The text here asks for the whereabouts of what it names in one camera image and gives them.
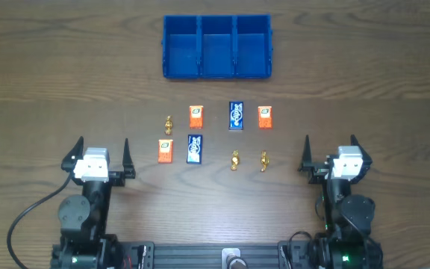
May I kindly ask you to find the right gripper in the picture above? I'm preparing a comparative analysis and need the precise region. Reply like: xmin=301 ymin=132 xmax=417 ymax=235
xmin=297 ymin=134 xmax=374 ymax=185

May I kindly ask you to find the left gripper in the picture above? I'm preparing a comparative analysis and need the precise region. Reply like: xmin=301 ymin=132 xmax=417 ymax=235
xmin=60 ymin=135 xmax=137 ymax=188

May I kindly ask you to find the orange candy box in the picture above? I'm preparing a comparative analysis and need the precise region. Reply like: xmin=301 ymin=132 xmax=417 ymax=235
xmin=257 ymin=105 xmax=274 ymax=130
xmin=189 ymin=105 xmax=205 ymax=130
xmin=157 ymin=139 xmax=174 ymax=164

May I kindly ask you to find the blue candy pack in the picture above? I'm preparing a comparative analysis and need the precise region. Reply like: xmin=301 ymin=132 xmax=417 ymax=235
xmin=228 ymin=101 xmax=245 ymax=132
xmin=186 ymin=134 xmax=204 ymax=165

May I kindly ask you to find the blue tray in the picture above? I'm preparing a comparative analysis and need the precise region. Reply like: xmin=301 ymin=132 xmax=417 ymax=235
xmin=161 ymin=13 xmax=274 ymax=80

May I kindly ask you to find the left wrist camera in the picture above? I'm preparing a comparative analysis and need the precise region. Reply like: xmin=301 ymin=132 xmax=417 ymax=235
xmin=72 ymin=146 xmax=111 ymax=184

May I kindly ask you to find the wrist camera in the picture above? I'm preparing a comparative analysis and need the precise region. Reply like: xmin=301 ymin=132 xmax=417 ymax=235
xmin=72 ymin=146 xmax=111 ymax=184
xmin=329 ymin=145 xmax=364 ymax=180

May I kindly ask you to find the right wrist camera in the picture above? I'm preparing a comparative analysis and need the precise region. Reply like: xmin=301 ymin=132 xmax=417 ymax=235
xmin=329 ymin=145 xmax=364 ymax=180

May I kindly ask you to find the mounting rail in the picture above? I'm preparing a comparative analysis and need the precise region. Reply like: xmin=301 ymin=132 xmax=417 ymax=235
xmin=119 ymin=241 xmax=315 ymax=269

